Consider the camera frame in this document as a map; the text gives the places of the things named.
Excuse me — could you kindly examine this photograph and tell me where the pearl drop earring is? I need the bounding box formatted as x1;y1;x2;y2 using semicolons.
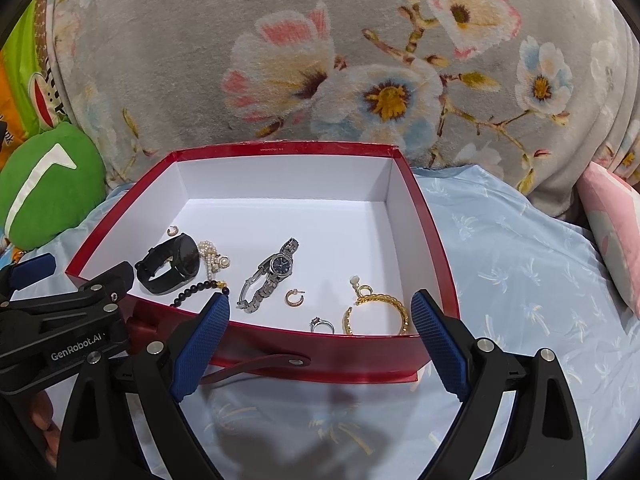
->
350;275;375;306

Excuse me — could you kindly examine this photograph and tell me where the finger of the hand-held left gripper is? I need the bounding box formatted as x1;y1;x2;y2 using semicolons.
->
74;261;136;307
0;253;57;302

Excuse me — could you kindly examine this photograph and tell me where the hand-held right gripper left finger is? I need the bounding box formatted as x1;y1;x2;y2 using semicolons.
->
52;291;236;480

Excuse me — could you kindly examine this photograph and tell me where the black bead bracelet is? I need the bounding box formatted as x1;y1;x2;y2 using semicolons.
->
170;280;231;310

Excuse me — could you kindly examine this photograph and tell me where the green pillow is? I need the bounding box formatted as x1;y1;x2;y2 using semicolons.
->
0;122;107;250

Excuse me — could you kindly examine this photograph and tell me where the pink pillow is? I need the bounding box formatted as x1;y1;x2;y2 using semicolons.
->
575;160;640;319

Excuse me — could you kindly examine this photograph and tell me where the pearl necklace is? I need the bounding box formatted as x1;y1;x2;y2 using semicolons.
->
197;240;232;282

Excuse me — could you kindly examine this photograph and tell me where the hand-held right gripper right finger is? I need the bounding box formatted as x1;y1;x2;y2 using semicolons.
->
410;288;588;480

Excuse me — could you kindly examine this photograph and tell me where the colourful printed cloth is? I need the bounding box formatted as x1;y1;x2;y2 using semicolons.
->
0;0;71;161

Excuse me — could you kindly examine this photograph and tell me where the person's left hand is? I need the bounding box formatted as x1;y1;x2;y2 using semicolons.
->
27;389;63;466

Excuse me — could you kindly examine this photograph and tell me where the silver wristwatch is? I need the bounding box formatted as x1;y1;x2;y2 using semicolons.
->
236;236;301;315

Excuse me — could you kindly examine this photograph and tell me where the red cardboard box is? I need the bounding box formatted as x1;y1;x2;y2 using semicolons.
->
65;142;461;386

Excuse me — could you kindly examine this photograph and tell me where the gold bangle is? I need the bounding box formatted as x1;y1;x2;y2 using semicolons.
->
342;294;412;337

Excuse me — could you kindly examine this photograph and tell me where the grey floral blanket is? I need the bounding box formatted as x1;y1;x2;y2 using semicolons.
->
47;0;640;221

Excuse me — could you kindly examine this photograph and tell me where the black wristwatch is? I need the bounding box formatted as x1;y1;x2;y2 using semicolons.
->
134;232;202;295

